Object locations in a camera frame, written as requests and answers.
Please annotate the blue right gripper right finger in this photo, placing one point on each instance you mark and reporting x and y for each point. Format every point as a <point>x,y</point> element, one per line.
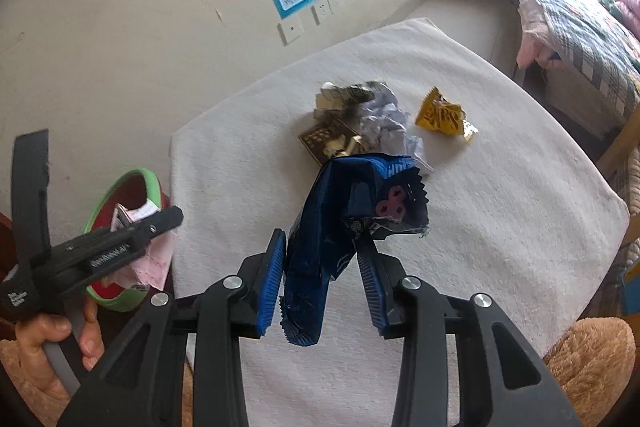
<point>371,272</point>

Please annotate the yellow candy wrapper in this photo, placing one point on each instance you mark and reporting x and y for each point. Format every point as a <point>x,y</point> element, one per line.
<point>440,115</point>

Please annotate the white wall socket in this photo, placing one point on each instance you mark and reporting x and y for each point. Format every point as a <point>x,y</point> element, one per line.
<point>290,29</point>
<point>322,9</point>

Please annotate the white towel table cover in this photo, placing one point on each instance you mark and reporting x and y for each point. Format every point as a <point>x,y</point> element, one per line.
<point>519,212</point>

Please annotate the brown gold snack wrapper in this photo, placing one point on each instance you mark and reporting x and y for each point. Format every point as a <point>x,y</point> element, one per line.
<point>337,117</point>

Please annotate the bed with plaid quilt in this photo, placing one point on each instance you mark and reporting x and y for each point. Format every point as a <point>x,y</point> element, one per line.
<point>589,56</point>

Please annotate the brown fuzzy left sleeve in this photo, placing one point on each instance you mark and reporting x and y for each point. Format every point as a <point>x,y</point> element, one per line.
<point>47,409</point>

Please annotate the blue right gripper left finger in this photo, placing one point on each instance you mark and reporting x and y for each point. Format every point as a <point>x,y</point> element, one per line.
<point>269,280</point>

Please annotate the blue snack wrapper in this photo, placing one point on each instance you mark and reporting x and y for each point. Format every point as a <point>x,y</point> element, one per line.
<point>354,200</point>

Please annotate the red bin with green rim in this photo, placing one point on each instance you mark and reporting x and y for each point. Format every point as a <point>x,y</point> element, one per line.
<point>134,194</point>

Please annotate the crumpled white lavender paper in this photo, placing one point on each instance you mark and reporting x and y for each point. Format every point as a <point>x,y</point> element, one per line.
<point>384,126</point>

